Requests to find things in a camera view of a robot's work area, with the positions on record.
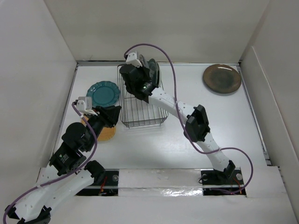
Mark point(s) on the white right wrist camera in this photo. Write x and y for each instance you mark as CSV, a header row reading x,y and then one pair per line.
x,y
133,58

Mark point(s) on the mint green flower plate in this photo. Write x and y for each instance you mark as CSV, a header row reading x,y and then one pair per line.
x,y
160,79

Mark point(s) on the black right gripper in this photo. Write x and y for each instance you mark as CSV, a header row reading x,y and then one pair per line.
x,y
145,71

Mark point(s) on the silver mounting rail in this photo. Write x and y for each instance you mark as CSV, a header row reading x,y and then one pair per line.
x,y
158,179

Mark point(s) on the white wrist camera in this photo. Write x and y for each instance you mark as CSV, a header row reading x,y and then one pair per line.
x,y
84,106
133,58

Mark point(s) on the teal scalloped plate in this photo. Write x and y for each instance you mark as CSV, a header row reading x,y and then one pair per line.
x,y
104,93

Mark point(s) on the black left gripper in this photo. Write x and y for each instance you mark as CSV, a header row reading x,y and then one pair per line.
x,y
110,115

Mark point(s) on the grey-blue round plate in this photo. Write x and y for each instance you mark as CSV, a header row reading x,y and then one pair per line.
x,y
154,68

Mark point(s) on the woven bamboo plate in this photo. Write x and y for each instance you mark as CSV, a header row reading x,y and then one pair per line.
x,y
106,134

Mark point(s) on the grey wire dish rack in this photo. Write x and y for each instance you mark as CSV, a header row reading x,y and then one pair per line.
x,y
136,113

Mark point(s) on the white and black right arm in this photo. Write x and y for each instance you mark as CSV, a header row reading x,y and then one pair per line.
x,y
144,84

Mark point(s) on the brown speckled plate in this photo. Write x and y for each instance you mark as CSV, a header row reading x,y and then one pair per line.
x,y
222,79

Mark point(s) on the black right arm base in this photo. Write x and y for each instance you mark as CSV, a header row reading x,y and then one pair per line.
x,y
215,184

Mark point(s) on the blue floral white plate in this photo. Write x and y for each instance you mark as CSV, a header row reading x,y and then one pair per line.
x,y
143,61

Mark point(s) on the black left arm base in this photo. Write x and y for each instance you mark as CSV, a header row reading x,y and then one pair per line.
x,y
105,181

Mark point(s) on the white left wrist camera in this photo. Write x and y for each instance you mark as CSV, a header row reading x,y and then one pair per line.
x,y
84,106

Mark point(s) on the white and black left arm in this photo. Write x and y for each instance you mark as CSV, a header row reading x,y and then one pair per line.
x,y
70,169

